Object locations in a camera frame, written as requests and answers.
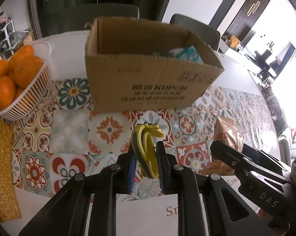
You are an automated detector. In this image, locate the brown cardboard box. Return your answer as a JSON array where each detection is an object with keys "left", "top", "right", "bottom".
[{"left": 84, "top": 17, "right": 225, "bottom": 112}]

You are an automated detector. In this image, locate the white sideboard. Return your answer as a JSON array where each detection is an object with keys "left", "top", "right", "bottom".
[{"left": 222, "top": 36, "right": 262, "bottom": 79}]

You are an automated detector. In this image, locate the grey dining chair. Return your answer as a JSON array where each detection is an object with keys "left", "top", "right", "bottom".
[
  {"left": 62, "top": 4, "right": 140, "bottom": 32},
  {"left": 170, "top": 13, "right": 221, "bottom": 52}
]

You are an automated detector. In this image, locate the white shoe rack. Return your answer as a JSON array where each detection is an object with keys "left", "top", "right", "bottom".
[{"left": 0, "top": 20, "right": 15, "bottom": 54}]

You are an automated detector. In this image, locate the woven yellow placemat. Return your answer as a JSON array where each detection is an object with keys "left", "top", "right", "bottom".
[{"left": 0, "top": 113, "right": 22, "bottom": 223}]

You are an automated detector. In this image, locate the teal tissue packet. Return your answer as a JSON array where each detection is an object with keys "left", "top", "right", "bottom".
[{"left": 175, "top": 45, "right": 204, "bottom": 64}]

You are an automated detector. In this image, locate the plastic wrapped box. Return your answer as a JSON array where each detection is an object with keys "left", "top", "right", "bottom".
[{"left": 7, "top": 31, "right": 35, "bottom": 52}]

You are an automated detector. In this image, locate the patterned white tablecloth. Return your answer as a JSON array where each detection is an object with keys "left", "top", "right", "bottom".
[{"left": 0, "top": 33, "right": 286, "bottom": 236}]

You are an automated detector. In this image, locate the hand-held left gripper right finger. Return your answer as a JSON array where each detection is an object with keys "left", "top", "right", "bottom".
[{"left": 156, "top": 141, "right": 276, "bottom": 236}]

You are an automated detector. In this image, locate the copper snack packet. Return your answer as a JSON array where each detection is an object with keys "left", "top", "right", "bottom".
[{"left": 201, "top": 113, "right": 244, "bottom": 177}]

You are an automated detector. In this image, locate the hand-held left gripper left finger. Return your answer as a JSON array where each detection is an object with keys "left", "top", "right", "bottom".
[{"left": 19, "top": 134, "right": 138, "bottom": 236}]

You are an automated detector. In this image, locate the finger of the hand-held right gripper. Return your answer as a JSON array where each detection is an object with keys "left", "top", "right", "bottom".
[
  {"left": 241, "top": 143, "right": 293, "bottom": 178},
  {"left": 210, "top": 140, "right": 256, "bottom": 175}
]

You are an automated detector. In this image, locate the dark slatted wall panel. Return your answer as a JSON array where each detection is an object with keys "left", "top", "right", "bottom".
[{"left": 223, "top": 0, "right": 271, "bottom": 45}]

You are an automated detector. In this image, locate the white slatted fruit basket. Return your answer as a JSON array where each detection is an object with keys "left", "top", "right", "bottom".
[{"left": 0, "top": 42, "right": 55, "bottom": 121}]

